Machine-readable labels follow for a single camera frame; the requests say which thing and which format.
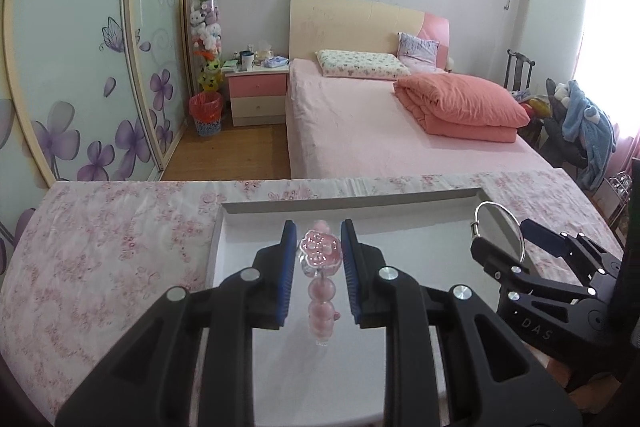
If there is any plush toy display tube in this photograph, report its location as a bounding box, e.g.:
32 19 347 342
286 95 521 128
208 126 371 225
186 0 222 91

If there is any floral pillow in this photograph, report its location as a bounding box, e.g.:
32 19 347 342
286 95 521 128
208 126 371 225
316 50 411 80

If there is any blue plush robe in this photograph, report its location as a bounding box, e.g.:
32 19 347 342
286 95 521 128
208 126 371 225
562 80 616 192

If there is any dark wooden chair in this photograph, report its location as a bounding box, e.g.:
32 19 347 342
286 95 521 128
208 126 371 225
503 49 536 91

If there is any red lined trash basket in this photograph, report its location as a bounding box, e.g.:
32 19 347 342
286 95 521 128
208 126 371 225
189 91 224 138

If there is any pink floral tablecloth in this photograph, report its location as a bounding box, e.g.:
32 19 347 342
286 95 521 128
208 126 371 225
1 169 622 421

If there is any pink bead bracelet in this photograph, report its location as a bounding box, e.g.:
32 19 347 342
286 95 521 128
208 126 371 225
297 218 346 348

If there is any floral sliding wardrobe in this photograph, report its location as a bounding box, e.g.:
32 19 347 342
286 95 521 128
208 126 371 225
1 0 188 261

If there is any silver bangle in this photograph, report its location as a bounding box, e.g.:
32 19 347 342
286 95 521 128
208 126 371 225
471 200 526 263

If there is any folded coral quilt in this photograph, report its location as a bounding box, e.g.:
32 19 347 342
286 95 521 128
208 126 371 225
394 72 530 143

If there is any pink curtain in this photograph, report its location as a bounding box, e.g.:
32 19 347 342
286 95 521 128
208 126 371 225
574 0 639 176

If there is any bed with pink sheet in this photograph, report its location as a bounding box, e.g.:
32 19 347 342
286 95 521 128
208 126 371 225
285 0 550 179

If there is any grey shallow tray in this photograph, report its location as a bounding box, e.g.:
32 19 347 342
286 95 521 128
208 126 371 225
196 185 539 427

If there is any purple patterned pillow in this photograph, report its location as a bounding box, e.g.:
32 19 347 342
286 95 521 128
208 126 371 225
397 32 439 66

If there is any pink white nightstand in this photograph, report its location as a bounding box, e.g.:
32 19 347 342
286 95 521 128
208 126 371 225
224 65 288 127

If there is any yellow plush toy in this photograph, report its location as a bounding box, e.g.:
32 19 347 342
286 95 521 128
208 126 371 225
198 58 224 92

